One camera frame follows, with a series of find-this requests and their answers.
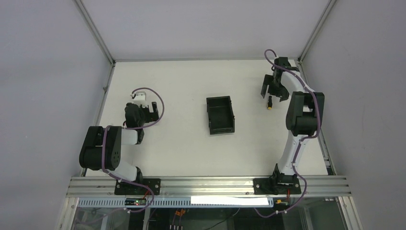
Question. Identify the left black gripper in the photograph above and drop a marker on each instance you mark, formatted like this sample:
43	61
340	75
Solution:
148	112

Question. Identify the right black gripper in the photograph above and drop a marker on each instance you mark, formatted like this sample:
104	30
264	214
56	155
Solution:
275	87

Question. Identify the black yellow screwdriver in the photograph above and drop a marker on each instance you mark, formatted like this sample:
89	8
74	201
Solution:
269	103

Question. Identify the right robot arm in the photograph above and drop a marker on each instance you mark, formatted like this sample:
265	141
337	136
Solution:
303	118

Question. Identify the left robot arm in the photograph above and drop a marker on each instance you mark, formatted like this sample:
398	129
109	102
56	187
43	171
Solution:
101	149

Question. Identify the black plastic bin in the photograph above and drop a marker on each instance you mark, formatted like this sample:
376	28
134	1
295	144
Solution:
221	119

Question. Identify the small circuit board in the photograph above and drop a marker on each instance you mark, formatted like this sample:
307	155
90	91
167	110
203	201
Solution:
135	202

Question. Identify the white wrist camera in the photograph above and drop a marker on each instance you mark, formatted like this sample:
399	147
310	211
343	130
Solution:
139	98

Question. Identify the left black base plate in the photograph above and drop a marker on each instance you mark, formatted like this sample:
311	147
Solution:
126	189

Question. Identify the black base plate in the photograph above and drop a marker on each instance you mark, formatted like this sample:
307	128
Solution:
266	186
126	189

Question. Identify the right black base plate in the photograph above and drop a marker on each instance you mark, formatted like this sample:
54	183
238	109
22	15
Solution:
266	186

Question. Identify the white cable duct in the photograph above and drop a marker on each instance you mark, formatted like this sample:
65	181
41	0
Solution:
186	202

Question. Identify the aluminium frame rail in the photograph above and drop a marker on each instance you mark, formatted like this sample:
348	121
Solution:
234	186

